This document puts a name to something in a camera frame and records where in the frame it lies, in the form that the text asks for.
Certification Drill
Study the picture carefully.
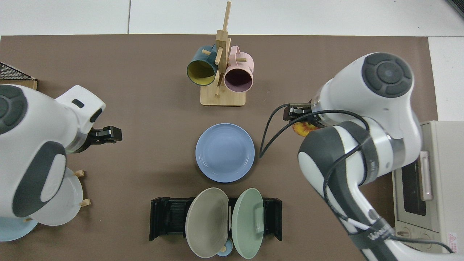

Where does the red yellow apple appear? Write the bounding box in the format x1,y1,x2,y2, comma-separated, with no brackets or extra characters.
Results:
293,121,322,137

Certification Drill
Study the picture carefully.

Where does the wooden plate rack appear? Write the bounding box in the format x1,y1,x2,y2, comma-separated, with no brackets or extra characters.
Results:
24,169,91,222

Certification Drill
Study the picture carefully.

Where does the grey plate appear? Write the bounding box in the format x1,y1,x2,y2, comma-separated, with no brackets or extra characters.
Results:
28,167,84,227

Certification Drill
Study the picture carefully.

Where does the black dish rack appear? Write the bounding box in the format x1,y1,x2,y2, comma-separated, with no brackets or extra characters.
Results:
149,197,283,241

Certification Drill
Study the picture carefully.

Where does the pale green plate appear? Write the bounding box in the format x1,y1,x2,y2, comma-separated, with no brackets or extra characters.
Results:
232,188,264,260

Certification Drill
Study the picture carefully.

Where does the light blue plate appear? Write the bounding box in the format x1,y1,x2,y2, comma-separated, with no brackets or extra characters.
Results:
0,216,38,242

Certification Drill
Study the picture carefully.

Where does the beige plate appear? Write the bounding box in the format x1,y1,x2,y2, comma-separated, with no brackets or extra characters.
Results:
185,187,229,258

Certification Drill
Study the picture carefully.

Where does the brown table cloth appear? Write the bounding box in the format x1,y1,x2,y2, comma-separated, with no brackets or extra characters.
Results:
0,34,438,261

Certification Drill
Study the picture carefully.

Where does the pink cup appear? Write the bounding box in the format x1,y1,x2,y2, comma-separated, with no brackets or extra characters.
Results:
224,45,254,92

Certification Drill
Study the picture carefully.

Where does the wooden cup stand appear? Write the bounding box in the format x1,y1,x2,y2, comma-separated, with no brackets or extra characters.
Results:
200,1,247,107

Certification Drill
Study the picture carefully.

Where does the dark blue cup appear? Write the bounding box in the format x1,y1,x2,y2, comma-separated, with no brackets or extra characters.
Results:
187,45,219,86

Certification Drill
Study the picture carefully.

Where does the small blue round thing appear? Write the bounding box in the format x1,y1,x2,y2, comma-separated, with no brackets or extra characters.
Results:
216,241,233,257

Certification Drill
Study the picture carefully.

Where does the pale toaster oven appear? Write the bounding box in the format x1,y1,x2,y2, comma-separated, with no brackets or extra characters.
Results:
391,121,464,253

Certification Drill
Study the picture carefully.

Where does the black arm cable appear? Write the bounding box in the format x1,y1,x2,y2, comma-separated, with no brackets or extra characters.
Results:
259,103,453,254

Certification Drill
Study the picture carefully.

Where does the wire basket with wooden floor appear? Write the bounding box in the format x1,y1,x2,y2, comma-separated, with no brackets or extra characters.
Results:
0,62,38,90

